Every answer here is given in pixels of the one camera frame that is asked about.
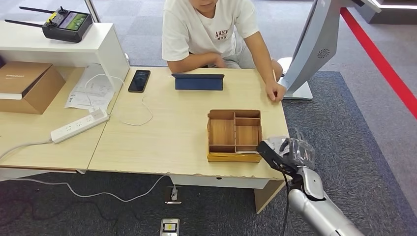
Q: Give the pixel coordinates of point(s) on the person's right forearm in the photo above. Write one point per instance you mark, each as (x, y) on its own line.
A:
(190, 62)

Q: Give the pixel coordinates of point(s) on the person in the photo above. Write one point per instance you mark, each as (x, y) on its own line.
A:
(198, 29)

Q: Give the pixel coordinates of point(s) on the blue tablet case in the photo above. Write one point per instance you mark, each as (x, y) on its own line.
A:
(198, 83)

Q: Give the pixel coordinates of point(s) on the white desk shelf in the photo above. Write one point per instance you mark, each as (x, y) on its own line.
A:
(97, 49)

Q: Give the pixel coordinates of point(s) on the white charger adapter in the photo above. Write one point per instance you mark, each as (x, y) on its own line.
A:
(97, 114)

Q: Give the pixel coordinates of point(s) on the dark grey carpet mat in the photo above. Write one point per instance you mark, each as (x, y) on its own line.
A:
(351, 130)

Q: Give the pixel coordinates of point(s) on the brown cardboard box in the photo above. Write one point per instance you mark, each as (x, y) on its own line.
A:
(32, 91)

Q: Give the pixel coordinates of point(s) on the silver floor socket box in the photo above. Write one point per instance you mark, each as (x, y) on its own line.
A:
(169, 227)

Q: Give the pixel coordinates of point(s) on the black smartphone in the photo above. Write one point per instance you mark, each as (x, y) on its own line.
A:
(139, 81)

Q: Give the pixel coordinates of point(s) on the person's left forearm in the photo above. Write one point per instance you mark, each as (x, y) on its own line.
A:
(265, 62)

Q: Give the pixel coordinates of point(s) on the white room key card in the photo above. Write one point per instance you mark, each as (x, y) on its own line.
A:
(247, 151)

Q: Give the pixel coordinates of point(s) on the grey raised platform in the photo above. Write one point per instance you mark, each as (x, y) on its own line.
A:
(391, 14)

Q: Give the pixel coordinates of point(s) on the person's left hand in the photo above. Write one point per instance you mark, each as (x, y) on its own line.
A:
(275, 92)

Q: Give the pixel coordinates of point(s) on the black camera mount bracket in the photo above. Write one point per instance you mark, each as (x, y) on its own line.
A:
(272, 158)

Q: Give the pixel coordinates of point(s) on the white paper sheets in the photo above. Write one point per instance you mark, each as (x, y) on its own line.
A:
(94, 92)

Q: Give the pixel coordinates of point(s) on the floor outlet with plug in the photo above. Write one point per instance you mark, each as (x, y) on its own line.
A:
(173, 194)

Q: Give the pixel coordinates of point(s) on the grey card reader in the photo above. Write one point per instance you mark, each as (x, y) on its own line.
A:
(273, 141)

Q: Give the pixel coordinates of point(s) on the black remote controller with antennas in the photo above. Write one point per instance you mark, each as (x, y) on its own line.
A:
(66, 28)

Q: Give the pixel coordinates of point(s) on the white power strip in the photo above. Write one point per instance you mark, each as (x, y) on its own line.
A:
(78, 125)

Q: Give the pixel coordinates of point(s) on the chrome pole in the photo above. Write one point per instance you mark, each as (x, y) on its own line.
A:
(92, 11)

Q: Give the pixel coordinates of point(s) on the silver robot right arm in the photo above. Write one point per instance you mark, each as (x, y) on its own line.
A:
(312, 208)

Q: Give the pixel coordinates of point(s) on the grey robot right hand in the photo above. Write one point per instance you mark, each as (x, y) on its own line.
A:
(301, 154)

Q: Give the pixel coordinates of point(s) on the silver kiosk stand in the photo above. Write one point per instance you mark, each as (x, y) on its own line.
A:
(312, 52)

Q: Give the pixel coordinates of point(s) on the wooden organizer box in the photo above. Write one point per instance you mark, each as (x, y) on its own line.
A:
(223, 133)

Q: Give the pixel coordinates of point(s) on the person's right hand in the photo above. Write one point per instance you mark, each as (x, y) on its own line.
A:
(220, 62)

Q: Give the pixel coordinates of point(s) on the white round base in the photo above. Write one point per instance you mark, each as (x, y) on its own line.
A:
(283, 63)

